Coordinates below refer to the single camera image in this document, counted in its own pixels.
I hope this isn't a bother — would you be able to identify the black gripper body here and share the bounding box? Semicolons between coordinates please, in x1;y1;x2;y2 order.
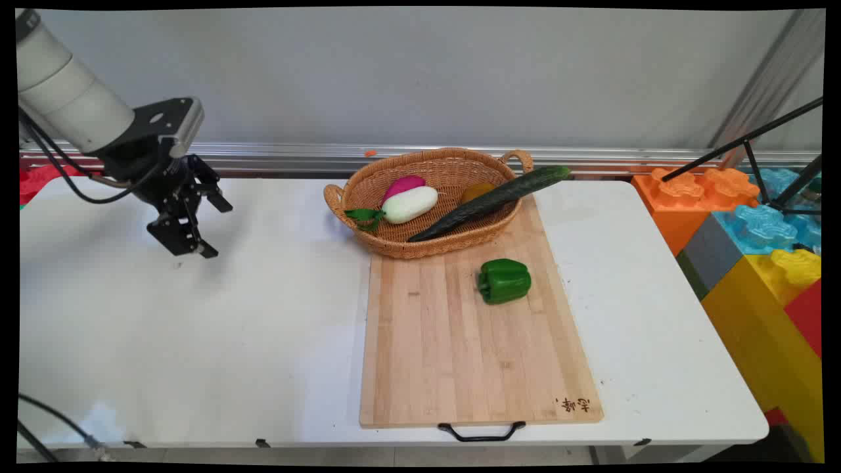
97;137;199;215

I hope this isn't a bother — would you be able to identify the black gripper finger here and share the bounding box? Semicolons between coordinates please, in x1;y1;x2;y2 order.
187;154;234;214
146;196;219;259

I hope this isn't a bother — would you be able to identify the dark green toy cucumber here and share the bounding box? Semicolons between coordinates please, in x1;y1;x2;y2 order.
407;166;572;244

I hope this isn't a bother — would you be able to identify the white pink toy radish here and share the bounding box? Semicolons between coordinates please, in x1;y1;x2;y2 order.
344;175;439;233

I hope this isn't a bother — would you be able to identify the woven wicker basket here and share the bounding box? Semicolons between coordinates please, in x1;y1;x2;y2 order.
323;147;534;259

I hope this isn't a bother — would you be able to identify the brown toy potato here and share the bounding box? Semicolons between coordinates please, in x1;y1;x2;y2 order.
459;183;498;205

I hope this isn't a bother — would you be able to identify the green toy bell pepper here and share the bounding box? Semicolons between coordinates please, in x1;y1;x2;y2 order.
476;258;532;305

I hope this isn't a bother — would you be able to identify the orange giant building block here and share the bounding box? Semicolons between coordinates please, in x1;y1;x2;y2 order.
631;167;761;257

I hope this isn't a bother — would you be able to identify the grey giant building block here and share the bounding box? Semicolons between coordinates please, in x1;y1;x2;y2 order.
676;212;746;301

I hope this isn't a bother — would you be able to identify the blue giant building block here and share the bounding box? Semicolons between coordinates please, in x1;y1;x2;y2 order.
712;167;823;256

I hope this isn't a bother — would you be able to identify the black tripod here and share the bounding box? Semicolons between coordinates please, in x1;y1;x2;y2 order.
661;96;824;217

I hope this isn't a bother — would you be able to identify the yellow giant building block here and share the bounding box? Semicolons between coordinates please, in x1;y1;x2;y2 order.
700;248;825;462

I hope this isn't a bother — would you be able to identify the red giant building block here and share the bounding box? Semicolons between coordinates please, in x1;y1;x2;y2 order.
783;279;823;359

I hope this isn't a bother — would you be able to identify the aluminium rail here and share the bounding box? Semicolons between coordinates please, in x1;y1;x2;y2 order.
20;140;822;177

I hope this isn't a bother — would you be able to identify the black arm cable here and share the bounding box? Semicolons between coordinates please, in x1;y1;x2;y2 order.
18;108;162;205

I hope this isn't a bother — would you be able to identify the black cable with metal connector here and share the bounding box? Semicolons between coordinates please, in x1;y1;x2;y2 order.
18;392;111;455

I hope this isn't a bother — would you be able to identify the thin black cable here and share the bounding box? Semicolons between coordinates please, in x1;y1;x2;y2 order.
18;420;60;463

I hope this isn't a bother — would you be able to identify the wooden cutting board black handle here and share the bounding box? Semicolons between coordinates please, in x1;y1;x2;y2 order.
359;194;604;443

